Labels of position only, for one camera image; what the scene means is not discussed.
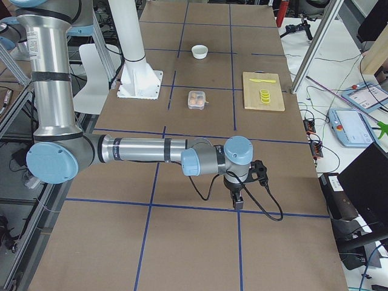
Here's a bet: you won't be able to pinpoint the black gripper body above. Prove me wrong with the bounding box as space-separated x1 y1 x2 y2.
223 176 245 194

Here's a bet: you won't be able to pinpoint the clear plastic egg box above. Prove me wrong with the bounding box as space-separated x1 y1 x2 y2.
187 90 209 110

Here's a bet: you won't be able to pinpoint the wooden cutting board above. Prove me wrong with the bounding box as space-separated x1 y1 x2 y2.
242 72 285 112

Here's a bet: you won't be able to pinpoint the yellow lemon slices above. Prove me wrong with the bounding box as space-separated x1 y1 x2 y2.
259 89 270 105

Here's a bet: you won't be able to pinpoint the yellow plastic knife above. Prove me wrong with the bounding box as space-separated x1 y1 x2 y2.
249 78 276 84

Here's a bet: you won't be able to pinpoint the near blue teach pendant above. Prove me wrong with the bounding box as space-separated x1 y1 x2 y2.
328 108 377 148

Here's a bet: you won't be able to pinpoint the blue teach pendant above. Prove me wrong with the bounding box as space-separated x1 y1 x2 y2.
341 82 387 113
328 108 377 148

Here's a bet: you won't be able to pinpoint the white bowl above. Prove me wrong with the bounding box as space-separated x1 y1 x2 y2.
191 44 209 59

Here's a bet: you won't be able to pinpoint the far blue teach pendant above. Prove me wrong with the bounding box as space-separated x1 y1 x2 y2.
341 82 387 113

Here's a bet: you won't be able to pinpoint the white chair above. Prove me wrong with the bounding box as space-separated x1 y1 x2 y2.
73 44 110 115

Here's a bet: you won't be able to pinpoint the black tripod clamp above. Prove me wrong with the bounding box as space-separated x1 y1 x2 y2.
280 18 313 41

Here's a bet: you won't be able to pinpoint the red cylinder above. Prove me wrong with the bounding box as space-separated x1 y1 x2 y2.
276 0 289 28

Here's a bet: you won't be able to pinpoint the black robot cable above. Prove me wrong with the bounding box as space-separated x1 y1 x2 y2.
187 171 284 221

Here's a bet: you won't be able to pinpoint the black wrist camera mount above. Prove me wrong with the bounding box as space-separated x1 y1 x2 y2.
244 160 269 186

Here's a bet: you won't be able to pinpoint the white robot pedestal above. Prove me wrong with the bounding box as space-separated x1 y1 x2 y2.
109 0 163 100

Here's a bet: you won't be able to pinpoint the grabber stick green handle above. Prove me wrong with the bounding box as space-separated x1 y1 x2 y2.
306 76 388 139

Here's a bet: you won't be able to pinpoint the aluminium frame post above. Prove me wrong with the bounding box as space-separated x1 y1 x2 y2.
290 0 344 94

